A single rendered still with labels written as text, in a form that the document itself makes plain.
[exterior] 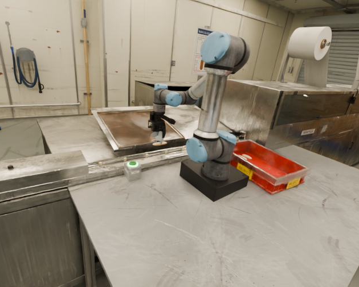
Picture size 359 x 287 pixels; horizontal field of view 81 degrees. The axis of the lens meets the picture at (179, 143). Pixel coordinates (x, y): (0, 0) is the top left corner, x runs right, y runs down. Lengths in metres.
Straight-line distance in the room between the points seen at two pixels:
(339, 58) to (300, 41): 5.92
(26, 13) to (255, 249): 4.61
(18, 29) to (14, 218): 3.88
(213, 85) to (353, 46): 7.44
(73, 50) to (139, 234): 4.27
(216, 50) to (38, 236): 1.16
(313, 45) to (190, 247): 1.95
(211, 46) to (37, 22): 4.12
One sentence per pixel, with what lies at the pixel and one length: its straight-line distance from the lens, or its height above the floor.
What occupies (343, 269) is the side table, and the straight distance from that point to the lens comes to 1.04.
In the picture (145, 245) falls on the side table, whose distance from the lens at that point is 0.84.
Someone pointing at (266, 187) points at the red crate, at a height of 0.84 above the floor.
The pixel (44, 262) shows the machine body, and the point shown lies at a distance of 1.43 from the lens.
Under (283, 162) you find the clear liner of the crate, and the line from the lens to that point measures 1.52.
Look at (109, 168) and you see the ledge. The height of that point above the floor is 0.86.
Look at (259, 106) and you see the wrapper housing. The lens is 1.75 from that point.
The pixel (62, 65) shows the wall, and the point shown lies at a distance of 4.80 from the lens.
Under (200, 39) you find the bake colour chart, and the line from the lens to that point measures 2.33.
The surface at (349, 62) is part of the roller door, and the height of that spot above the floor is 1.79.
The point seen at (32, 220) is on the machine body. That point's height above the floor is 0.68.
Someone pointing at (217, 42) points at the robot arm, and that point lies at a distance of 0.85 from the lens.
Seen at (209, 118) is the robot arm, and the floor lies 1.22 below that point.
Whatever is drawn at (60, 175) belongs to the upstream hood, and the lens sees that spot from 1.12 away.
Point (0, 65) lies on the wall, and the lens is 4.78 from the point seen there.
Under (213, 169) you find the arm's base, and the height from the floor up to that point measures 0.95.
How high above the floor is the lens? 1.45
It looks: 23 degrees down
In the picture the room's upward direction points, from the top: 7 degrees clockwise
